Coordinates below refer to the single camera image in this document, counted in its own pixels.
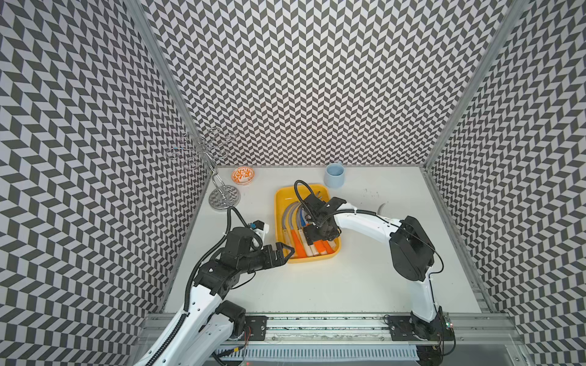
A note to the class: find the left aluminium corner post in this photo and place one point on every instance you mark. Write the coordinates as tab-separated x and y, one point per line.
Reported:
135	11

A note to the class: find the light blue ceramic mug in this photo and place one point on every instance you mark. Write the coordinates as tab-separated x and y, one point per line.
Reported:
334	176

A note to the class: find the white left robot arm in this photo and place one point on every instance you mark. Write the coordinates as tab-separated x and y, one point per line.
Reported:
207	318

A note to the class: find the orange patterned small dish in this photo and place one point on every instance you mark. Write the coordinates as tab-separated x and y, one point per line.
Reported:
243	175

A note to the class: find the sickle with wooden handle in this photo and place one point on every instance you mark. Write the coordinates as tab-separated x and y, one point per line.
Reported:
308	249
286	226

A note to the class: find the aluminium corner frame post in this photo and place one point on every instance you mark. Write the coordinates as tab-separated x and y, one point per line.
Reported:
498	41

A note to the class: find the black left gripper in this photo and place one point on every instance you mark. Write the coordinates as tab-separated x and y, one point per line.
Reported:
270	255

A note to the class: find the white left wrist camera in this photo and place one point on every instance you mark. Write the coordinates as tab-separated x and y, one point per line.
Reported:
260	228

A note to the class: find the yellow plastic storage tray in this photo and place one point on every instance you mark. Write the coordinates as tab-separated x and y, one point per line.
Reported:
285	197

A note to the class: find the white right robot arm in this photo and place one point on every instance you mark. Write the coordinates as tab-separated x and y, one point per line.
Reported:
411	251

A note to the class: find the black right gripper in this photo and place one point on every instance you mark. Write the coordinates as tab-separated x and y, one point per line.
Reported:
311	235

